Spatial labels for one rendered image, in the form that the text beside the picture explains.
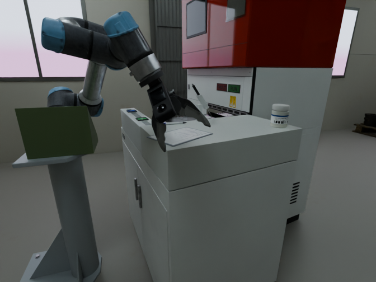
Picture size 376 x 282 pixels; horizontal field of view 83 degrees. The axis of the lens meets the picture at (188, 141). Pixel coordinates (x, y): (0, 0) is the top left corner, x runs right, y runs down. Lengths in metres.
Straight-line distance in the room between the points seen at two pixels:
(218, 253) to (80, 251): 0.83
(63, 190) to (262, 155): 0.99
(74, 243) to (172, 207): 0.83
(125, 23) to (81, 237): 1.18
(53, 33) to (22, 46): 2.85
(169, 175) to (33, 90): 2.96
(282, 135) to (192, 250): 0.59
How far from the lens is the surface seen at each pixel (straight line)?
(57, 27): 0.64
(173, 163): 0.69
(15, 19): 3.52
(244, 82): 1.29
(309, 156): 1.82
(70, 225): 1.40
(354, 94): 5.74
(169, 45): 3.35
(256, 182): 0.94
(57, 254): 1.64
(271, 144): 0.92
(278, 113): 0.99
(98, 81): 1.16
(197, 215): 0.83
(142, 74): 0.55
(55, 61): 3.38
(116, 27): 0.57
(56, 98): 1.28
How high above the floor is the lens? 1.20
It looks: 18 degrees down
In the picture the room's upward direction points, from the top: straight up
